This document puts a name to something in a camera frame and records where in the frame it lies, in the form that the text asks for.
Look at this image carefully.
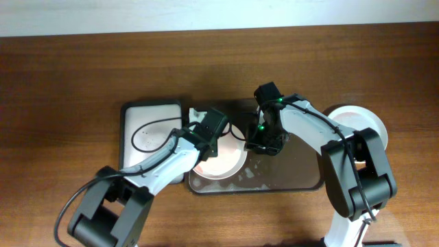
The pink plate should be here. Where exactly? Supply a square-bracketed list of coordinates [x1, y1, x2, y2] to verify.
[193, 133, 247, 180]

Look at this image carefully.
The cream plate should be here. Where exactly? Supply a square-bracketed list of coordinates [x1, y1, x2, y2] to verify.
[328, 105, 388, 150]

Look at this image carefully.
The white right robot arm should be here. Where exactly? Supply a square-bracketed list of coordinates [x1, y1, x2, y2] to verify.
[246, 93, 397, 246]

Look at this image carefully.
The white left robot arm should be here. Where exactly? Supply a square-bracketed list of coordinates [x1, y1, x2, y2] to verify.
[67, 108, 228, 247]

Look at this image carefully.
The large brown tray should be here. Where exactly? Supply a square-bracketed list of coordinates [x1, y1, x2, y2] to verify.
[185, 99, 323, 196]

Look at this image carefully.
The small black tray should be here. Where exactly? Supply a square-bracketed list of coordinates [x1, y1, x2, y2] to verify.
[119, 99, 182, 169]

